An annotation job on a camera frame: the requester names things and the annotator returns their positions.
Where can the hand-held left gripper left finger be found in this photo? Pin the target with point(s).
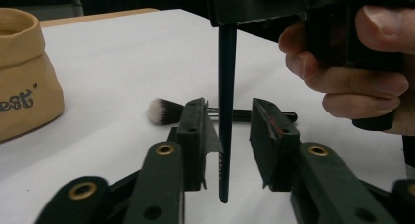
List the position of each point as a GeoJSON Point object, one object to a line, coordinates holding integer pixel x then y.
{"type": "Point", "coordinates": [192, 142]}

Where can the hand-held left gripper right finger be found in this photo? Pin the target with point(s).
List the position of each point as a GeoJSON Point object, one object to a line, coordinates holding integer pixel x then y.
{"type": "Point", "coordinates": [275, 142]}

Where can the black makeup brush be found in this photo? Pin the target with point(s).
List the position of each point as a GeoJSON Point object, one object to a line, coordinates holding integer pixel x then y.
{"type": "Point", "coordinates": [163, 111]}

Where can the thin black brush tan tip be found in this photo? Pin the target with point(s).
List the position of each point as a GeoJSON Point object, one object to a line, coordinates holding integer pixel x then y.
{"type": "Point", "coordinates": [226, 87]}

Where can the tan cup with small figure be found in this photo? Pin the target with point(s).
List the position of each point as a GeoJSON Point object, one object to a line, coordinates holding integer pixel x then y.
{"type": "Point", "coordinates": [23, 80]}

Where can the white board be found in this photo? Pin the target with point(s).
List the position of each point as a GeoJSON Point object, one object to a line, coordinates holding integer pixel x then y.
{"type": "Point", "coordinates": [114, 70]}

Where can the wooden table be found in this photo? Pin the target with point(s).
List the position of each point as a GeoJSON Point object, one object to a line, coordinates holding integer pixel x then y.
{"type": "Point", "coordinates": [98, 17]}

